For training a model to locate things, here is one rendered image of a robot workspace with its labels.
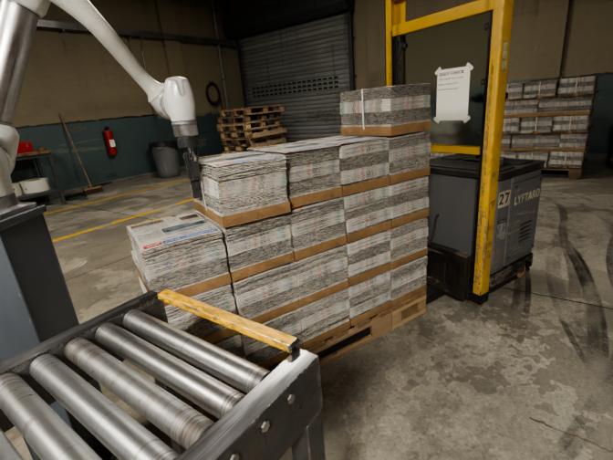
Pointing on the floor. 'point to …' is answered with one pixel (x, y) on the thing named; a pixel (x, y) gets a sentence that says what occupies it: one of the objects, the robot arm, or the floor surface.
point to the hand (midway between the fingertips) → (195, 189)
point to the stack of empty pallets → (245, 125)
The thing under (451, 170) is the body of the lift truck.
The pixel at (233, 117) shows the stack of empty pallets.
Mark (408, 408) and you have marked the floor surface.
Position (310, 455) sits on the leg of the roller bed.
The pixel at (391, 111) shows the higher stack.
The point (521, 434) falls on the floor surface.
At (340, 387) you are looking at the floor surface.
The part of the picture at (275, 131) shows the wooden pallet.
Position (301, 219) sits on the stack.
